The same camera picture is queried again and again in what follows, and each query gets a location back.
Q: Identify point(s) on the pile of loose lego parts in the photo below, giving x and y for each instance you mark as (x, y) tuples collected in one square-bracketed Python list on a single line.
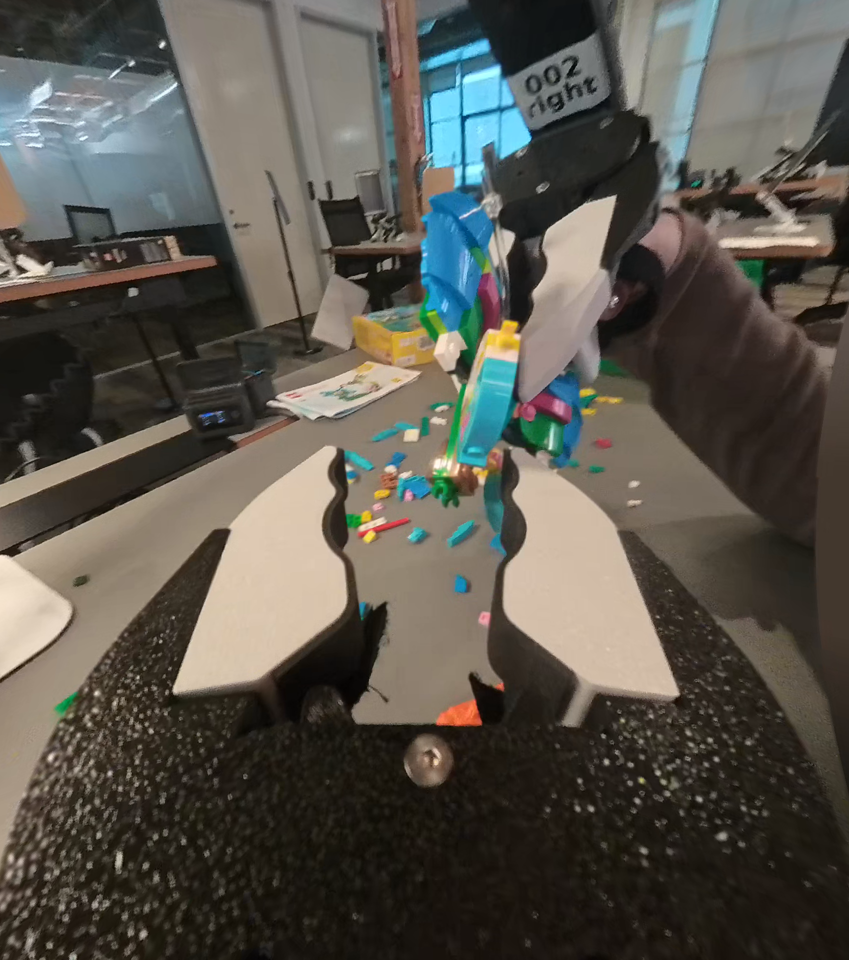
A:
[(460, 534)]

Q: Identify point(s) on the person's right forearm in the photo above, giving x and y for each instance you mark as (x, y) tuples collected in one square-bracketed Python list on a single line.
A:
[(732, 360)]

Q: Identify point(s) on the dark monitor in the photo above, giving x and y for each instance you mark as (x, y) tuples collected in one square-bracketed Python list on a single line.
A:
[(91, 223)]

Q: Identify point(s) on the yellow lego box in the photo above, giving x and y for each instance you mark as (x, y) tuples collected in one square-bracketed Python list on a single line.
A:
[(394, 337)]

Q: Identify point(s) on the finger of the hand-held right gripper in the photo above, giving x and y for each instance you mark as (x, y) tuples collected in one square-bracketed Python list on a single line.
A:
[(567, 285)]

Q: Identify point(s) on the person's right hand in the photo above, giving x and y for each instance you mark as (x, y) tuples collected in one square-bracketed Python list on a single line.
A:
[(638, 292)]

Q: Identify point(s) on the grid window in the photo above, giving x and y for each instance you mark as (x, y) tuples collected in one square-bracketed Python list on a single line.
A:
[(469, 112)]

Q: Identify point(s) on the white paper sheet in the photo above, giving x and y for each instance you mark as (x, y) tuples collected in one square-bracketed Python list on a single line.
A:
[(338, 311)]

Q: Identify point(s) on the black power station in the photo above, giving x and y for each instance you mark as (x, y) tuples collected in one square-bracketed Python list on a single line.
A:
[(222, 390)]

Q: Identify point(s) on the orange brick separator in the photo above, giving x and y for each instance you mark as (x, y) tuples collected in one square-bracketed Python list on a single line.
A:
[(462, 712)]

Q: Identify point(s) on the glass partition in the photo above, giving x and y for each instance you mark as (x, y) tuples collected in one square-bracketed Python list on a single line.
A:
[(94, 127)]

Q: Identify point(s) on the thin stand pole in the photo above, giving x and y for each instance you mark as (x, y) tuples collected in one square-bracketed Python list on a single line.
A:
[(286, 247)]

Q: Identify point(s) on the lego instruction booklet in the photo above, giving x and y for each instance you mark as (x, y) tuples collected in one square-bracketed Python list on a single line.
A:
[(342, 390)]

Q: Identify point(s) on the white door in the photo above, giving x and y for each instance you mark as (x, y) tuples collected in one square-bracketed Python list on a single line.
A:
[(222, 150), (334, 112)]

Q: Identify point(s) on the wooden post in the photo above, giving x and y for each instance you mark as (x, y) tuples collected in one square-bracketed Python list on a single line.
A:
[(402, 112)]

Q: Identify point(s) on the black mesh chair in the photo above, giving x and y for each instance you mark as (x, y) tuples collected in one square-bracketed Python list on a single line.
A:
[(342, 221)]

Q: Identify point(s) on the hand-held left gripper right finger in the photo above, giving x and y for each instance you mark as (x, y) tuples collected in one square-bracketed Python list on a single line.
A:
[(582, 600)]

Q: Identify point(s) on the long wooden desk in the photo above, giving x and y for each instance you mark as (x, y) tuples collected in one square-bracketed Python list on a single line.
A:
[(79, 274)]

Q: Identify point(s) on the colourful lego model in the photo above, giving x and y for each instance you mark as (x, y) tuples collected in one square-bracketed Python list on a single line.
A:
[(496, 390)]

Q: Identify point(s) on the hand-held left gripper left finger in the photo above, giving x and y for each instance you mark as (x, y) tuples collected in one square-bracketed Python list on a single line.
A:
[(267, 585)]

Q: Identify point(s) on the cluttered work desk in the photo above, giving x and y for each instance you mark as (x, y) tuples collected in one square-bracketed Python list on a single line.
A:
[(769, 240)]

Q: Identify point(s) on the small green lego piece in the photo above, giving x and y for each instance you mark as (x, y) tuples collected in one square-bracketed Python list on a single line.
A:
[(64, 703)]

